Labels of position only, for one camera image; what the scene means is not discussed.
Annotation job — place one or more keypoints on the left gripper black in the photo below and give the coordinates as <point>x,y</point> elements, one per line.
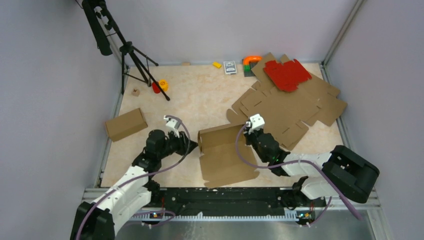
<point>182,141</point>

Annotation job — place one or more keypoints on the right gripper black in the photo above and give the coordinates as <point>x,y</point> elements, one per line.
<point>248,136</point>

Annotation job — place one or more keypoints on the brown cardboard box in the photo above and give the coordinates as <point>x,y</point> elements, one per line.
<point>125,125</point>
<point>219,162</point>

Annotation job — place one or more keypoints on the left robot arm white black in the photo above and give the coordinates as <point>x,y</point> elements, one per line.
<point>102,218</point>

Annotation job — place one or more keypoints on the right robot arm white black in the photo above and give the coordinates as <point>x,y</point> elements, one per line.
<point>339,172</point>

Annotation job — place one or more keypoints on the folded brown cardboard box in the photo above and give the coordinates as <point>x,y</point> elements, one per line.
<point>125,125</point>

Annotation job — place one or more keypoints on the playing card deck box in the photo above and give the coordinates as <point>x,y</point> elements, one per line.
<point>230,67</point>

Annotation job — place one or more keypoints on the stack of brown cardboard blanks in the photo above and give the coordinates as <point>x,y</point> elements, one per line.
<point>287,115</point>

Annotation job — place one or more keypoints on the red yellow toy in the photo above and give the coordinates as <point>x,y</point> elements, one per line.
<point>163,85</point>

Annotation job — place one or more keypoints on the red flat cardboard blank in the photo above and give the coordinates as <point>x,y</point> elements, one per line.
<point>288,75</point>

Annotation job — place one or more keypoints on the yellow small block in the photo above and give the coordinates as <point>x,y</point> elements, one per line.
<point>217,65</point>

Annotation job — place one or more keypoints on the orange green toy block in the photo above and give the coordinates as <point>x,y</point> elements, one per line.
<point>248,63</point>

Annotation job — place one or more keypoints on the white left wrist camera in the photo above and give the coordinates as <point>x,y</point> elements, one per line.
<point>172,124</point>

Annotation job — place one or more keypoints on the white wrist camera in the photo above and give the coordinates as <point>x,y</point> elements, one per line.
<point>255,123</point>
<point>172,124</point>

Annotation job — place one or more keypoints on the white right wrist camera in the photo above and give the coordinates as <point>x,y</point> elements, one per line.
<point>255,123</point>

